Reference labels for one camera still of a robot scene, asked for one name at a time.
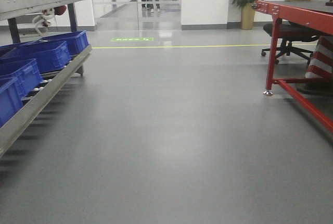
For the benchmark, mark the blue plastic crate far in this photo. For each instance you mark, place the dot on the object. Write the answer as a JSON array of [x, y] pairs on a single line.
[[76, 41]]

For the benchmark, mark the blue plastic crate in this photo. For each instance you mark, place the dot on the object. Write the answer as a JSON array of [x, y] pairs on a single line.
[[10, 99], [50, 56], [76, 41], [27, 73]]

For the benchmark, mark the glass double door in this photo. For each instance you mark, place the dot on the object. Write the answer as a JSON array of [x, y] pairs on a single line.
[[137, 14]]

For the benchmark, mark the black office chair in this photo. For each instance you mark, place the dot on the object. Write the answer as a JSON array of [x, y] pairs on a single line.
[[290, 33]]

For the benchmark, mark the blue plastic crate nearest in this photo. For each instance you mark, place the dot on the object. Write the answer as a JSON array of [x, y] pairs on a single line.
[[10, 99]]

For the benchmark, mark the red white striped barrier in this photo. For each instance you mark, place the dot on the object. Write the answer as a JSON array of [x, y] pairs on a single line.
[[321, 62]]

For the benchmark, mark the red metal work table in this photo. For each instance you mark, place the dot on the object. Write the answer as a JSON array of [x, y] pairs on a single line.
[[312, 14]]

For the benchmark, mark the grey metal roller rack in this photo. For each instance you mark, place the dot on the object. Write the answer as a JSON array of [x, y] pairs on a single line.
[[10, 10]]

